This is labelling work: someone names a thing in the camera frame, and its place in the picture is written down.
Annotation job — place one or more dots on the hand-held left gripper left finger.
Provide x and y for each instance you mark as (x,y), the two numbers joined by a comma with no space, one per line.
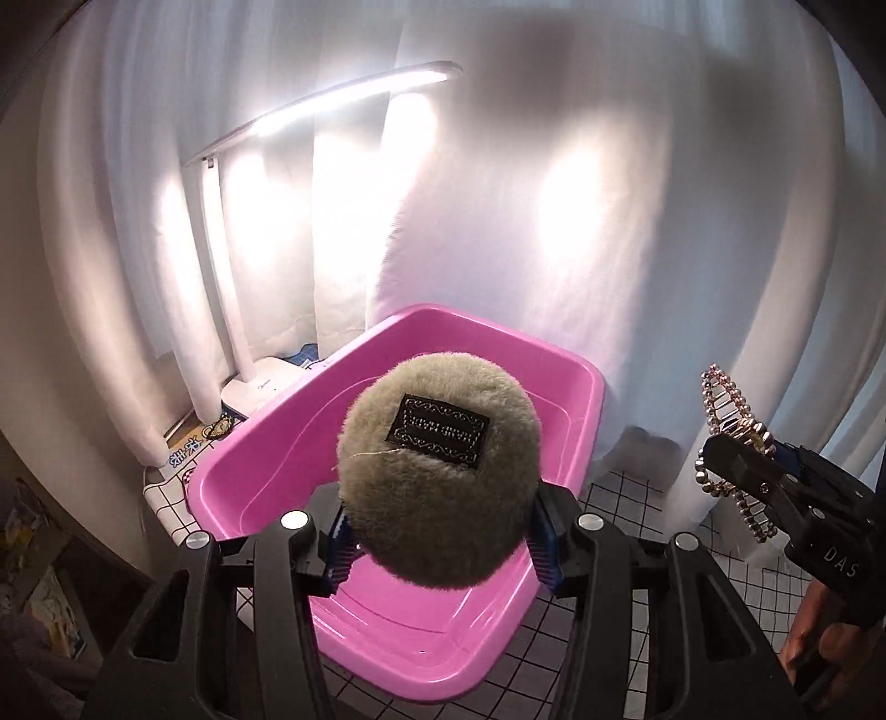
(339,550)

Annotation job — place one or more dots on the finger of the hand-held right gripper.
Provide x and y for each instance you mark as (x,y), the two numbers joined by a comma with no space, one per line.
(744,471)
(827,481)

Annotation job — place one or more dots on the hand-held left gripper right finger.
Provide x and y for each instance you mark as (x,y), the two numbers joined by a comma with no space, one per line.
(543,550)

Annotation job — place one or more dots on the pearl hair claw clip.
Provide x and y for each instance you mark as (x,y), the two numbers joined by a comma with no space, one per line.
(727,408)

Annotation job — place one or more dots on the beige fluffy round hair clip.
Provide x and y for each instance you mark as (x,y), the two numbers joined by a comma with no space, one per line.
(443,505)

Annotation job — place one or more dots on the pink plastic basin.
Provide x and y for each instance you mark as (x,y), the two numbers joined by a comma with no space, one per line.
(429,637)

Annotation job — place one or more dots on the person's right hand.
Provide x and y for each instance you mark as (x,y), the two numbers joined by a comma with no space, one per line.
(803,623)

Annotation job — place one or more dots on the white black grid tablecloth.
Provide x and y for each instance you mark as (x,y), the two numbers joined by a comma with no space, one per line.
(630,498)

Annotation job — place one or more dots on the brown cartoon sticker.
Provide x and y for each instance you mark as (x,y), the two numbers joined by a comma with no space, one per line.
(217,428)

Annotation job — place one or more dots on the white curtain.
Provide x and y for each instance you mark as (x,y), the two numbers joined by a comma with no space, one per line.
(588,242)

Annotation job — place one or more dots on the white desk lamp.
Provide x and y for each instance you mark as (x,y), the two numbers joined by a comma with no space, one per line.
(221,277)

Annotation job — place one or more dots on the colourful printed book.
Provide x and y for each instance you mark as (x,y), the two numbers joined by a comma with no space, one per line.
(41,602)

